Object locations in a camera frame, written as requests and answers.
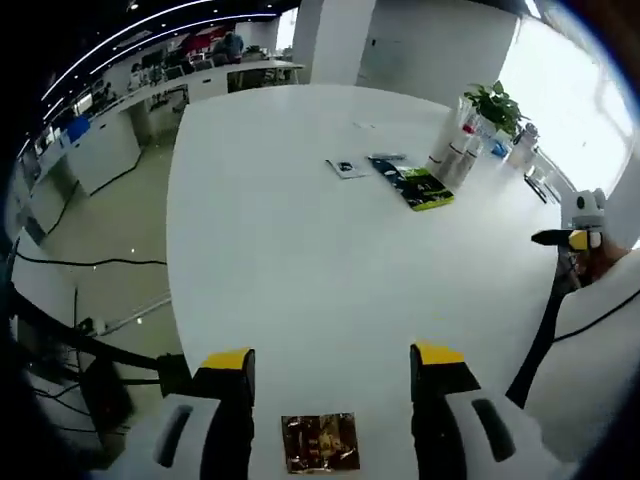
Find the person's right hand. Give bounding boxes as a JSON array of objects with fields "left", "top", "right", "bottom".
[{"left": 574, "top": 242, "right": 629, "bottom": 284}]

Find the green potted plant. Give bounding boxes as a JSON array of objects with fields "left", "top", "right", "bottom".
[{"left": 463, "top": 80, "right": 532, "bottom": 140}]

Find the white skincare tube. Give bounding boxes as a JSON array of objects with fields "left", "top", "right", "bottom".
[{"left": 427, "top": 96, "right": 471, "bottom": 176}]

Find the small clear bag black item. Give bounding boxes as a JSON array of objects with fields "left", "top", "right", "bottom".
[{"left": 324, "top": 158, "right": 372, "bottom": 180}]

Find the blue box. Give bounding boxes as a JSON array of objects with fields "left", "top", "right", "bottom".
[{"left": 63, "top": 118, "right": 95, "bottom": 147}]

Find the black floor box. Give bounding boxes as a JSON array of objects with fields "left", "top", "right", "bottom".
[{"left": 79, "top": 355, "right": 135, "bottom": 441}]

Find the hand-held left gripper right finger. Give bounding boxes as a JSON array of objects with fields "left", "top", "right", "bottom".
[{"left": 409, "top": 341, "right": 581, "bottom": 480}]

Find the green black packet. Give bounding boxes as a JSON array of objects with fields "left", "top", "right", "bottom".
[{"left": 368, "top": 153, "right": 457, "bottom": 213}]

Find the blue plastic packet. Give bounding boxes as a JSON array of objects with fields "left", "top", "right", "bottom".
[{"left": 486, "top": 138, "right": 515, "bottom": 160}]

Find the gold foil packet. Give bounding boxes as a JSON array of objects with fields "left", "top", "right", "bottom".
[{"left": 279, "top": 411, "right": 362, "bottom": 473}]

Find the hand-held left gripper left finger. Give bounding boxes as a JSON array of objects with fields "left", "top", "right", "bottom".
[{"left": 102, "top": 345, "right": 257, "bottom": 480}]

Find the long white office desk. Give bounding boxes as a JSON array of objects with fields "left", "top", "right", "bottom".
[{"left": 29, "top": 58, "right": 307, "bottom": 201}]

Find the grey lid water bottle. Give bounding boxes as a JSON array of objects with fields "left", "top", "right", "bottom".
[{"left": 506, "top": 122, "right": 542, "bottom": 170}]

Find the grey wall cabinet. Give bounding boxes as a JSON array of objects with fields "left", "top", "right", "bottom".
[{"left": 368, "top": 35, "right": 404, "bottom": 79}]

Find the black stand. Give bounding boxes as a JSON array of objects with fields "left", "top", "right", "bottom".
[{"left": 7, "top": 294, "right": 194, "bottom": 401}]

